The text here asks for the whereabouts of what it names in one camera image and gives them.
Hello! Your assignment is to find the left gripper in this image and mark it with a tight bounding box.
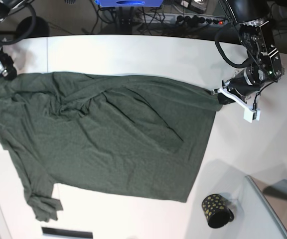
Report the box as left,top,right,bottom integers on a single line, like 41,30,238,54
210,68,262,105

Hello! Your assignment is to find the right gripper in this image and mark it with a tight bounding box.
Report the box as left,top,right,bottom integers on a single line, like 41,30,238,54
0,53,17,80

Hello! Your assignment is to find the dark green t-shirt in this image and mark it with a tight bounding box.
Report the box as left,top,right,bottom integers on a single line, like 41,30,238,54
0,72,221,222

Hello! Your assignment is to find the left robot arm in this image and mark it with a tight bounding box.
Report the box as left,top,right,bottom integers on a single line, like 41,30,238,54
212,0,284,113

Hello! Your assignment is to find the black round stool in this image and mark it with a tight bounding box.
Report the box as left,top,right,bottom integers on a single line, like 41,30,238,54
16,15,50,40

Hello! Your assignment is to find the white power strip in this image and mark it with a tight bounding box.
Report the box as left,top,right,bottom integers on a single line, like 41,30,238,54
141,12,228,27

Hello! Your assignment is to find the black mug with gold dots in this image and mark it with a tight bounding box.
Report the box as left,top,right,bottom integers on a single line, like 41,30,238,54
201,194,234,229

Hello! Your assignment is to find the blue box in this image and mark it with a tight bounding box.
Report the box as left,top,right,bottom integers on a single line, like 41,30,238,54
94,0,163,7

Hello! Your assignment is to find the grey tray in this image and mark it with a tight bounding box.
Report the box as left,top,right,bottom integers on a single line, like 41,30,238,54
247,176,287,238

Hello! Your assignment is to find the white slotted plate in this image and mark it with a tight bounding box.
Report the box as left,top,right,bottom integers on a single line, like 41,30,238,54
41,227,93,239

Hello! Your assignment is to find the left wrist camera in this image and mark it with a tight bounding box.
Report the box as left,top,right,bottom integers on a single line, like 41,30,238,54
243,108,261,123

